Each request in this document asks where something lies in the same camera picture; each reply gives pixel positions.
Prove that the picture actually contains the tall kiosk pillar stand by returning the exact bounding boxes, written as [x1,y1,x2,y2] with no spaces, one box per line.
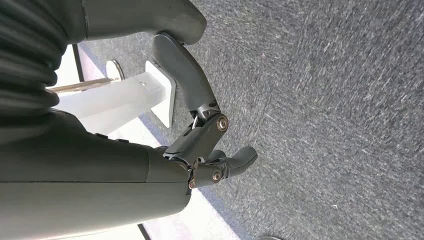
[52,60,177,135]

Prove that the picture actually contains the round base pole stand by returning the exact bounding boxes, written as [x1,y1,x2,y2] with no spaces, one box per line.
[46,59,125,94]

